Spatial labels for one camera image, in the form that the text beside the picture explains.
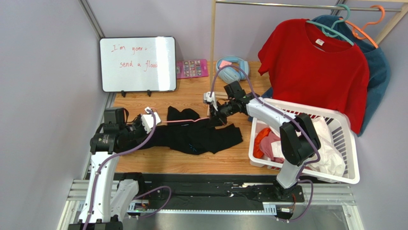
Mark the pink wire hanger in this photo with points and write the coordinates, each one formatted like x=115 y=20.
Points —
x=185 y=121

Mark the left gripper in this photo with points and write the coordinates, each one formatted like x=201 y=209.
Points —
x=144 y=133

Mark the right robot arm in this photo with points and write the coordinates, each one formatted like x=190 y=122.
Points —
x=298 y=137

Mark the white laundry basket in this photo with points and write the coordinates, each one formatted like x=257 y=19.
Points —
x=339 y=127

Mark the black t shirt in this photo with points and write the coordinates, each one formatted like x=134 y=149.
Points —
x=193 y=138

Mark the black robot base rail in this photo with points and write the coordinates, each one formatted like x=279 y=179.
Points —
x=210 y=194

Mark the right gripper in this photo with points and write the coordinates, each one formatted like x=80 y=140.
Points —
x=218 y=113

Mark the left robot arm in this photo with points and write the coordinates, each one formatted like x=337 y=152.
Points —
x=115 y=137

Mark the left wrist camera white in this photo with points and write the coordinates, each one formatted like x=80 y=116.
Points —
x=148 y=119

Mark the metal hanging rod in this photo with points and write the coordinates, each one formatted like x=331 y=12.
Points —
x=317 y=7

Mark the orange garment in basket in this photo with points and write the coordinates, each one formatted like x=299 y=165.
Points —
x=259 y=142

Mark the teal plastic hanger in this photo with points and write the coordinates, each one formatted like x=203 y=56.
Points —
x=333 y=26

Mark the whiteboard with red writing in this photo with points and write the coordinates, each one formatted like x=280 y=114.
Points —
x=138 y=64

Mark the light blue headphones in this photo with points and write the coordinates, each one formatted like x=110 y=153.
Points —
x=230 y=74

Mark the dark teal t shirt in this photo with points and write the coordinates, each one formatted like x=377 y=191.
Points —
x=379 y=78

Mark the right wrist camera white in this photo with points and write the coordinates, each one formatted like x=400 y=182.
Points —
x=210 y=99

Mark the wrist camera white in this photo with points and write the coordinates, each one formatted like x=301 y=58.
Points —
x=210 y=99
x=148 y=119

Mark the wooden clothes rack frame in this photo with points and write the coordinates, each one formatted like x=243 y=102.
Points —
x=391 y=24

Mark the pink sticker card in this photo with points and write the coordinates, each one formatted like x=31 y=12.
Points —
x=191 y=69

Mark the red t shirt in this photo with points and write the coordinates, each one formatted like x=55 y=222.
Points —
x=307 y=67

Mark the pink garment in basket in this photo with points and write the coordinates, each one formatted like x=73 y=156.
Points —
x=271 y=147

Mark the white crumpled garment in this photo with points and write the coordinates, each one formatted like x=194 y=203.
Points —
x=331 y=161

